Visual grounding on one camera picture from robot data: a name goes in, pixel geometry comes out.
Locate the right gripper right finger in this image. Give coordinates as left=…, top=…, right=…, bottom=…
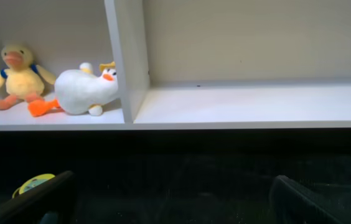
left=268, top=174, right=346, bottom=224

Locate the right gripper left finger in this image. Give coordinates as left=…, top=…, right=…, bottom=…
left=0, top=170, right=77, bottom=224

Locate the yellow rattle drum toy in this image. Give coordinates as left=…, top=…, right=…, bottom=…
left=11, top=172, right=57, bottom=200

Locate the white shelf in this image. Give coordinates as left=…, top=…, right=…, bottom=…
left=0, top=0, right=351, bottom=132

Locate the white plush duck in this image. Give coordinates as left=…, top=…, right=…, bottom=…
left=27, top=60, right=119, bottom=118

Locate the yellow plush duck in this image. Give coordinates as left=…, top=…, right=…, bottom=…
left=0, top=42, right=57, bottom=111

